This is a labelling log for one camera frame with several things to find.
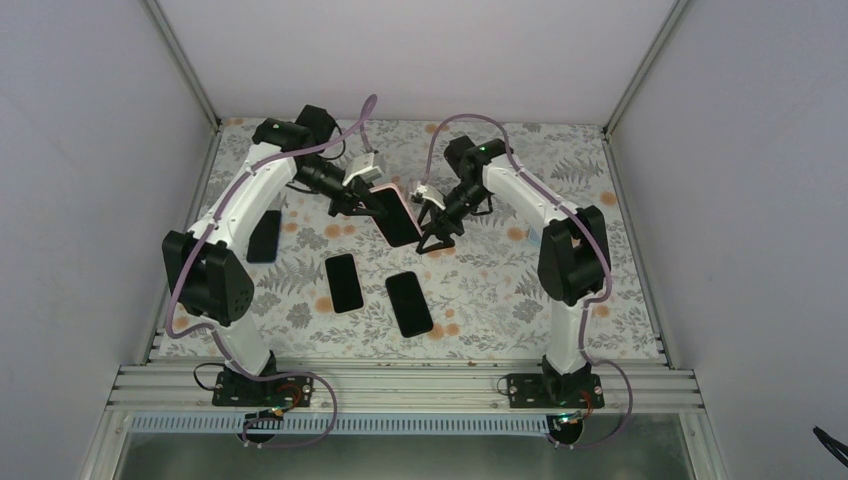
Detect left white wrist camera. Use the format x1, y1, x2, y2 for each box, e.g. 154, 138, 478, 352
342, 151, 385, 186

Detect blue smartphone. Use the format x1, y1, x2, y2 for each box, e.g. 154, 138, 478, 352
246, 210, 282, 264

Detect black object at corner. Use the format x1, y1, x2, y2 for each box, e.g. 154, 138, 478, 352
812, 426, 848, 467

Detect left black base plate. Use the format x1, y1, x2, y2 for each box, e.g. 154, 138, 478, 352
211, 370, 314, 409

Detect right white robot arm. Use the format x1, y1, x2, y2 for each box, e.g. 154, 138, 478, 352
411, 136, 611, 407

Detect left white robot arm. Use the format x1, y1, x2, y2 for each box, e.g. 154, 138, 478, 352
162, 95, 387, 405

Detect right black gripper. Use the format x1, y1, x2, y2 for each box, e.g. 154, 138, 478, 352
415, 181, 492, 254

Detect aluminium rail frame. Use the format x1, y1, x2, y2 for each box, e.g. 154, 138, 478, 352
107, 360, 705, 414

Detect floral patterned mat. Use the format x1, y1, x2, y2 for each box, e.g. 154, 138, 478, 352
248, 123, 659, 361

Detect black phone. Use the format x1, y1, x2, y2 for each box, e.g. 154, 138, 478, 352
385, 271, 434, 338

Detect phone in peach case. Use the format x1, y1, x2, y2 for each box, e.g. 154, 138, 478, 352
324, 253, 365, 314

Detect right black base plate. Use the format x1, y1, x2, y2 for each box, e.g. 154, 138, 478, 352
505, 373, 606, 409

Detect perforated cable duct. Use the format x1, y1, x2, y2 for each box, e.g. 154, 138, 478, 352
127, 412, 549, 437

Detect light blue phone case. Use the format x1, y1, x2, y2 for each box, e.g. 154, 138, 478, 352
527, 228, 540, 246

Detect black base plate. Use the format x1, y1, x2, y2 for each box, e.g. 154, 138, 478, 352
505, 373, 606, 409
211, 370, 314, 409

